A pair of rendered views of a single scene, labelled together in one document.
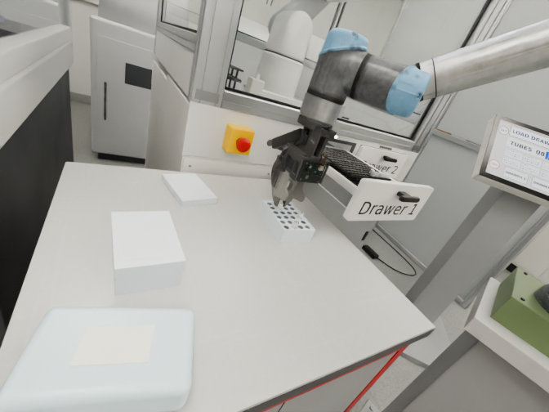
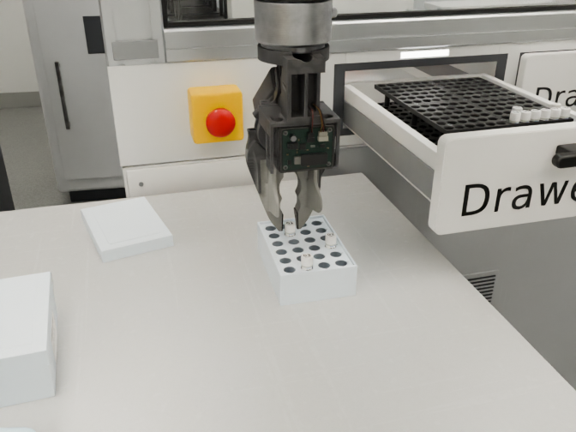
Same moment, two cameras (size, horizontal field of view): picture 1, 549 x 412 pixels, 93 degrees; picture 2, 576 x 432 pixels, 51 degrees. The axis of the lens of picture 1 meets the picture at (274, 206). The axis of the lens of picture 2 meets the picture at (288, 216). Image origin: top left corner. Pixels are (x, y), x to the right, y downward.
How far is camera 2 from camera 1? 0.24 m
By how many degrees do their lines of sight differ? 19
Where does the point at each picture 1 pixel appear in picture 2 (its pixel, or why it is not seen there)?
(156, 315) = not seen: outside the picture
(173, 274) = (34, 376)
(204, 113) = (139, 81)
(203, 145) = (154, 141)
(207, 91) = (134, 42)
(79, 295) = not seen: outside the picture
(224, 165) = (207, 169)
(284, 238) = (288, 292)
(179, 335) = not seen: outside the picture
